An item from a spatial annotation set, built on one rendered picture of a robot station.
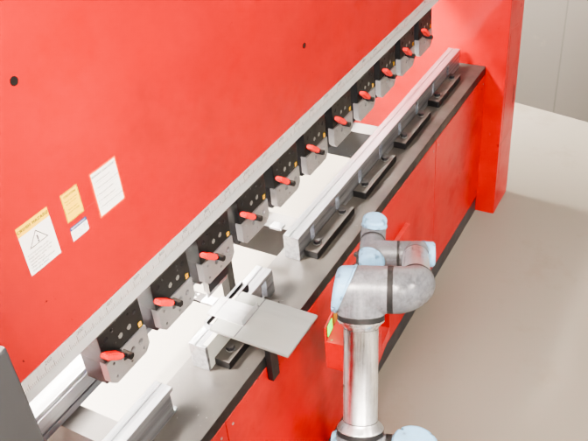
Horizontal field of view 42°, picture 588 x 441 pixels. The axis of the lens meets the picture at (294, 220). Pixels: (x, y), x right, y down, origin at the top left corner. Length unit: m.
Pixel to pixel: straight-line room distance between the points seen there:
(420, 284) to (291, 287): 0.80
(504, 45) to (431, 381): 1.64
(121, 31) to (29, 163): 0.35
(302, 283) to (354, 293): 0.77
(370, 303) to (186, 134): 0.61
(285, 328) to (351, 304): 0.45
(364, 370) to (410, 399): 1.49
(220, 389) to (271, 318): 0.25
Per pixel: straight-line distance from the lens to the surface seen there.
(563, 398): 3.44
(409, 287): 1.81
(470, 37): 3.95
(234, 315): 2.29
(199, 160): 1.97
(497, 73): 3.98
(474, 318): 3.73
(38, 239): 1.59
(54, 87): 1.55
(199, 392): 2.27
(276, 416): 2.56
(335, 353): 2.51
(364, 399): 1.90
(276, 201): 2.37
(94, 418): 2.28
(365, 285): 1.81
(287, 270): 2.62
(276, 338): 2.20
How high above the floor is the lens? 2.53
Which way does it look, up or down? 36 degrees down
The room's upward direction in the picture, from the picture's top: 6 degrees counter-clockwise
